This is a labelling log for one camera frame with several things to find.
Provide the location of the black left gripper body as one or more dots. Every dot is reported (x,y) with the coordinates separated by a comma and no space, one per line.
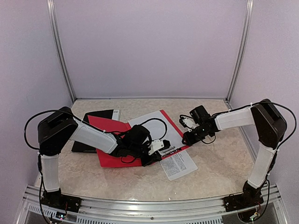
(136,151)

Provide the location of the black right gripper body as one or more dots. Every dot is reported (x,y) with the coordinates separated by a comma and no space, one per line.
(201,133)

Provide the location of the white paper sheet underneath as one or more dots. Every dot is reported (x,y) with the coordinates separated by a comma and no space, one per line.
(162,124)

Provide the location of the printed sheet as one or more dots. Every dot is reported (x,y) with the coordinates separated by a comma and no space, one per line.
(178,165)

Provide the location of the red plastic folder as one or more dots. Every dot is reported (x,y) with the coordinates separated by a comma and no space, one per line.
(108,161)

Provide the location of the black clip folder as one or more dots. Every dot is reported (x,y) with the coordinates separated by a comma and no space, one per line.
(94,132)

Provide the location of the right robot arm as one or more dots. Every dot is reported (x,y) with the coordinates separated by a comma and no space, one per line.
(269,123)

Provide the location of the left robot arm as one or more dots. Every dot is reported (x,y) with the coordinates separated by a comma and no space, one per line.
(61,126)

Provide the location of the red folder bottom clip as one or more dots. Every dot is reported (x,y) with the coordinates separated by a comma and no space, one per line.
(171,150)

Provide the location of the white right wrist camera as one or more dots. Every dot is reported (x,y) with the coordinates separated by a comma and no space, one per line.
(187,122)

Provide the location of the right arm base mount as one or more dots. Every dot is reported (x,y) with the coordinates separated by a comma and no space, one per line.
(249,197)

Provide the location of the front aluminium frame rail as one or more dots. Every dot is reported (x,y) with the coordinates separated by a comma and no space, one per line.
(104,211)

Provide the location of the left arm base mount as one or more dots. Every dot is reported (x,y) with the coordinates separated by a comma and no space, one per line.
(60,201)

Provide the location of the right aluminium corner post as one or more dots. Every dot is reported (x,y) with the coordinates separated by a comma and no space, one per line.
(241,50)

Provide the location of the aluminium corner post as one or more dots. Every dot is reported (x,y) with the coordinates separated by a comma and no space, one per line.
(59,49)
(241,50)

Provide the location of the left aluminium corner post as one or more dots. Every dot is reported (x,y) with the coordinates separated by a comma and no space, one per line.
(59,49)

